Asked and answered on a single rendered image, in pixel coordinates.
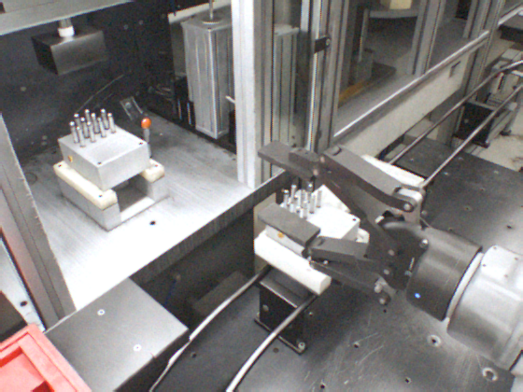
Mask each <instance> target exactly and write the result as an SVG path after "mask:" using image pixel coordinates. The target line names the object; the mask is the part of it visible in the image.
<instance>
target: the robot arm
mask: <svg viewBox="0 0 523 392"><path fill-rule="evenodd" d="M258 157H259V158H261V159H263V160H265V161H267V162H269V163H272V164H274V165H276V166H278V167H280V168H282V169H283V170H285V171H287V172H289V173H291V174H293V175H296V176H298V177H300V178H301V179H302V180H304V181H306V182H313V181H314V180H315V179H318V181H319V182H320V183H322V184H323V185H324V186H325V187H326V188H327V189H328V190H329V191H330V192H331V193H332V194H333V195H334V196H335V197H336V198H337V199H338V200H339V201H341V202H342V203H343V204H344V205H345V206H346V207H347V208H348V209H349V210H350V211H351V213H352V214H353V215H355V216H356V217H358V218H359V219H360V221H361V226H362V227H363V228H364V229H365V231H366V232H367V233H368V234H369V235H368V236H369V243H364V242H358V241H352V240H347V239H342V238H336V237H331V236H318V235H319V234H320V227H318V226H317V225H315V224H313V223H312V222H310V221H308V220H306V219H303V218H301V217H299V216H297V215H296V214H294V213H292V212H291V211H289V210H287V209H286V208H284V207H283V206H281V205H279V204H278V203H275V202H273V203H271V204H269V205H268V206H266V207H265V209H263V210H262V211H261V212H260V213H259V214H258V219H259V220H261V221H262V222H264V223H265V224H267V225H268V226H270V227H272V228H273V229H275V230H277V231H279V232H281V233H282V234H283V235H285V236H286V237H288V238H289V239H291V240H292V241H293V242H295V243H296V244H298V245H300V246H301V247H303V248H304V249H303V250H302V251H301V255H302V257H303V258H305V259H307V258H309V257H311V260H310V261H309V266H310V267H311V268H312V269H313V270H315V271H318V272H321V273H324V274H326V275H328V276H329V277H331V278H333V279H335V280H337V281H339V282H341V283H343V284H347V285H349V286H351V287H354V288H356V289H358V290H360V291H361V292H363V293H365V294H367V295H369V296H370V297H373V298H374V299H375V300H376V301H377V302H379V303H380V304H381V305H383V306H388V304H389V302H390V301H391V300H392V299H393V297H394V296H395V295H396V294H398V292H399V291H402V292H405V297H406V300H407V301H408V302H409V303H410V304H412V305H414V306H416V307H417V308H418V309H420V310H422V311H423V312H424V313H426V314H427V315H430V316H433V317H435V318H436V319H437V320H439V321H441V322H443V321H444V320H445V319H446V318H447V317H448V318H450V319H449V321H448V324H447V327H446V332H447V334H448V335H449V336H450V337H451V338H454V339H455V340H457V341H458V342H460V343H462V344H464V345H465V346H466V347H470V348H471V349H473V350H474V351H475V352H476V353H478V354H480V355H481V356H483V357H486V358H488V359H489V360H491V361H492V362H493V363H494V365H496V366H499V367H501V368H504V369H506V370H507V371H509V372H511V374H513V375H515V376H516V378H515V380H514V383H513V385H512V388H511V391H510V392H523V255H521V254H519V253H516V252H514V251H512V250H510V249H507V248H505V247H504V246H502V245H492V246H491V247H490V248H489V250H488V251H487V252H486V254H485V255H484V254H482V250H483V246H482V245H480V244H478V243H476V242H473V241H470V240H468V239H466V238H465V237H463V236H461V235H459V234H457V233H454V232H453V231H451V230H436V229H434V228H432V227H431V226H430V225H429V224H428V223H427V222H426V221H425V220H424V219H423V218H422V217H421V216H420V203H421V202H422V201H423V200H425V199H426V197H427V193H426V191H425V190H424V189H422V188H420V187H416V186H413V185H409V184H404V183H402V182H400V181H398V180H397V179H395V178H394V177H393V176H391V175H389V174H387V173H386V172H384V171H382V170H381V169H380V168H379V167H377V166H374V165H372V164H371V163H370V162H368V161H366V160H365V159H364V158H362V157H360V156H359V155H357V154H355V153H354V152H352V151H351V150H350V149H348V148H345V147H343V146H341V145H339V144H334V145H333V146H332V147H329V148H327V149H326V150H324V151H323V152H321V153H320V154H319V155H318V154H317V153H315V152H313V151H311V150H308V149H305V148H304V147H291V146H287V145H285V144H283V143H281V142H279V141H277V140H274V141H272V142H271V143H269V144H267V145H266V146H263V147H261V148H260V149H258ZM329 171H331V173H328V172H329ZM393 208H394V209H393ZM399 213H401V214H402V215H403V217H400V216H399V215H398V214H399ZM379 217H383V218H381V219H380V220H379V221H378V222H377V223H376V222H375V221H376V220H377V219H378V218H379ZM325 261H328V262H327V263H326V264H325V263H324V262H325Z"/></svg>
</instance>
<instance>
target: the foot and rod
mask: <svg viewBox="0 0 523 392"><path fill-rule="evenodd" d="M56 23H57V25H58V30H54V31H51V32H48V33H44V34H41V35H35V36H32V37H30V38H31V40H32V43H33V46H34V50H35V54H36V59H37V63H38V65H40V66H42V67H44V68H46V69H47V70H48V71H50V72H51V73H55V74H56V75H58V76H59V75H63V74H66V73H68V72H71V71H74V70H77V69H81V68H84V67H87V66H90V65H92V64H95V63H99V62H102V61H104V60H107V54H106V42H105V40H104V35H103V31H101V30H98V29H94V28H92V27H90V26H87V25H85V24H83V23H78V24H75V25H72V22H71V20H70V17H69V18H65V19H62V20H58V21H56Z"/></svg>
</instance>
